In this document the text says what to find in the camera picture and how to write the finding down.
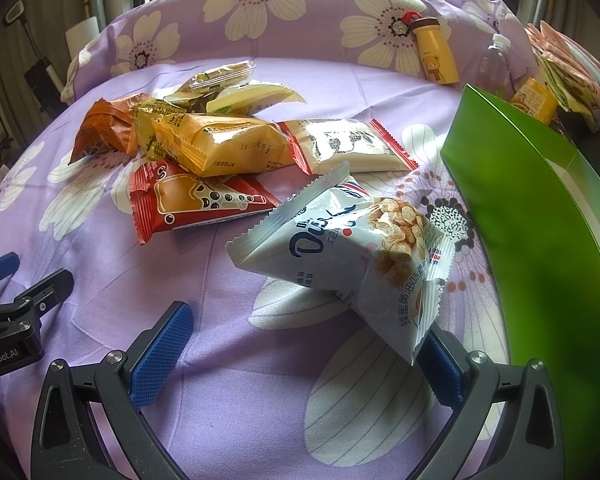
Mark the red bubble tea snack pack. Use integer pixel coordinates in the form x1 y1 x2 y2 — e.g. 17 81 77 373
129 160 279 245

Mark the orange brown snack pack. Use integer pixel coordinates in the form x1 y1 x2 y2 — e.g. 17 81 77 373
69 92 149 164

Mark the white blue cereal snack bag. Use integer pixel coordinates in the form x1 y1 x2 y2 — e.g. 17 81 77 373
226 162 455 362

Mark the yellow orange snack pack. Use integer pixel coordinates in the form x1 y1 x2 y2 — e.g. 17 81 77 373
133 99 294 178

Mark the gold green snack pack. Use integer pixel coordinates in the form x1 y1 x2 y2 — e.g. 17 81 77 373
163 61 256 112

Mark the pale yellow wafer pack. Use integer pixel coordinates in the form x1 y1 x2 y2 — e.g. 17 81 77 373
206 81 304 116

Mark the white red-edged snack pack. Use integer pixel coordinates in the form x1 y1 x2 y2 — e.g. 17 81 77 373
278 119 418 176

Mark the purple floral bedsheet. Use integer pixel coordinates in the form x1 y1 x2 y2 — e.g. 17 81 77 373
0 58 508 479

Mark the white lamp on stand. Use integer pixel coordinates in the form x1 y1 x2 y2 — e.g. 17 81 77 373
2 0 102 111

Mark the green cardboard box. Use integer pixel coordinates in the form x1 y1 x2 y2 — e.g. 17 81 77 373
441 87 600 479

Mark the small orange juice carton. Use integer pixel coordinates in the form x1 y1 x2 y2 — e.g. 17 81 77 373
509 77 558 126

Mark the stack of folded cloths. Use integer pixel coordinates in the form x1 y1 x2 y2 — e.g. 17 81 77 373
526 21 600 133

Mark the clear plastic water bottle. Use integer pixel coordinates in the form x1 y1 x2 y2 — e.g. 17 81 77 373
476 34 512 99

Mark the yellow bear bottle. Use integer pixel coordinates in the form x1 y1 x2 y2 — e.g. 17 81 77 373
402 11 460 86

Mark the purple floral pillow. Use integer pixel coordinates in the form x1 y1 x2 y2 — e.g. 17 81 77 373
60 0 538 104

